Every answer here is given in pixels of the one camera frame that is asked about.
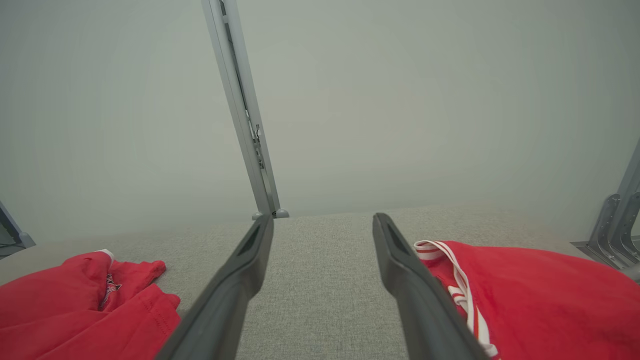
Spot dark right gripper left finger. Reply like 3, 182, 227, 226
155, 214, 275, 360

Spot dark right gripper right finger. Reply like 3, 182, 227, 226
372, 212, 493, 360

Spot red shirt with white sleeves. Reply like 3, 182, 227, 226
414, 240, 640, 360

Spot red garment with white bands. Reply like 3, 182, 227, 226
0, 249, 182, 360

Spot grey metal bracket post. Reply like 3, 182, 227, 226
571, 140, 640, 283

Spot grey metal partition post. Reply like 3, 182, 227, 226
201, 0, 282, 218

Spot grey side partition frame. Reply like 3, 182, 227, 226
0, 200, 37, 260

